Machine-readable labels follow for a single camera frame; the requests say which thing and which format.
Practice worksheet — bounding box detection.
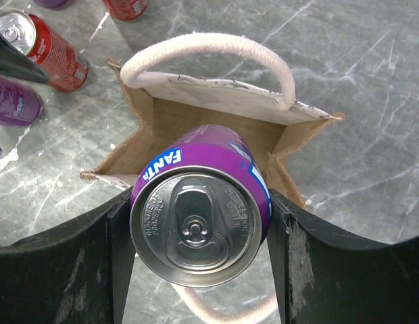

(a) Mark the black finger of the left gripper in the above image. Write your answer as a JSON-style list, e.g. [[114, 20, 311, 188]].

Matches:
[[0, 34, 49, 84]]

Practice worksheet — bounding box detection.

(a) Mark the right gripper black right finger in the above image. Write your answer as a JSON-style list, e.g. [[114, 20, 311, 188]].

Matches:
[[267, 190, 419, 323]]

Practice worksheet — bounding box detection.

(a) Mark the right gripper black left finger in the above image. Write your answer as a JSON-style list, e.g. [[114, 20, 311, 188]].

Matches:
[[0, 189, 135, 323]]

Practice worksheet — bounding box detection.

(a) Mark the purple fanta can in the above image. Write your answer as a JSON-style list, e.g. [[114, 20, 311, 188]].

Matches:
[[34, 0, 68, 9], [130, 124, 272, 288], [0, 76, 43, 127]]

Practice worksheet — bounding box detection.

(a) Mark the purple Fanta can front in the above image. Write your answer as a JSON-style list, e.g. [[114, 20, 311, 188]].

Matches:
[[0, 76, 43, 127]]

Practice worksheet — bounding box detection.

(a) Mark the red cola can middle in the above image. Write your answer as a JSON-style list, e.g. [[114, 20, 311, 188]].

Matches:
[[0, 8, 89, 92]]

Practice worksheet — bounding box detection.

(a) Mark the red cola can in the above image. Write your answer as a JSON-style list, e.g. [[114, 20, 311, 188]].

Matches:
[[103, 0, 148, 21], [0, 8, 89, 92]]

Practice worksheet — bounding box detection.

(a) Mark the red cola can back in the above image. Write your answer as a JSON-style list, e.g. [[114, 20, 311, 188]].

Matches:
[[103, 0, 148, 21]]

